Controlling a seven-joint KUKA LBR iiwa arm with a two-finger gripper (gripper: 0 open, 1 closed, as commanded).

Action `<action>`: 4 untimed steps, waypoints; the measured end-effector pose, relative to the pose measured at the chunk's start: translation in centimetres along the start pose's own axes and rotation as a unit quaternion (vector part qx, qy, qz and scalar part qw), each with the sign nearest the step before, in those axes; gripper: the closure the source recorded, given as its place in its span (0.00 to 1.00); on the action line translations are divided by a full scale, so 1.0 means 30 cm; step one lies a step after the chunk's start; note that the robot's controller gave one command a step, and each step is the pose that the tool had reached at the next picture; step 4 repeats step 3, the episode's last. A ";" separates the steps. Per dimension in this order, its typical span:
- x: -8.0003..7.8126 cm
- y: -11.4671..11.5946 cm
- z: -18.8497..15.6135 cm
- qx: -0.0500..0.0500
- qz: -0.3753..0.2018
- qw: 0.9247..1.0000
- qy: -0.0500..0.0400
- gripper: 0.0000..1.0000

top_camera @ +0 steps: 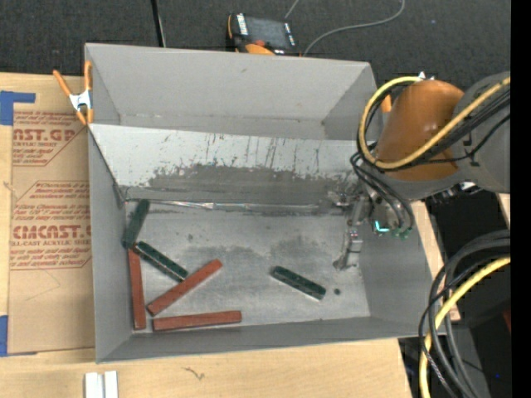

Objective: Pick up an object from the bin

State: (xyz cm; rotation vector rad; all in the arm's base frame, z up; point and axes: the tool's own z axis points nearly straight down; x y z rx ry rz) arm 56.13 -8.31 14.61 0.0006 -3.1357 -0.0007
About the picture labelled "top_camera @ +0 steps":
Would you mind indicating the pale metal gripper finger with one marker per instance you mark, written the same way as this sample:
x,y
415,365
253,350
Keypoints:
x,y
342,257
356,247

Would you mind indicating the dark green flat block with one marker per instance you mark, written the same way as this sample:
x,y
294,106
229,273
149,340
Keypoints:
x,y
298,282
136,223
161,260

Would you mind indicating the grey metal bin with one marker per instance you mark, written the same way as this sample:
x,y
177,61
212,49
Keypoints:
x,y
249,239

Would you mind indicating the red-brown flat block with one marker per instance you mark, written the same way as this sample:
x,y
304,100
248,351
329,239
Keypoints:
x,y
184,287
197,321
137,292

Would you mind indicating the brown cardboard board, red print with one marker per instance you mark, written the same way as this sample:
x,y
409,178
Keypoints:
x,y
50,297

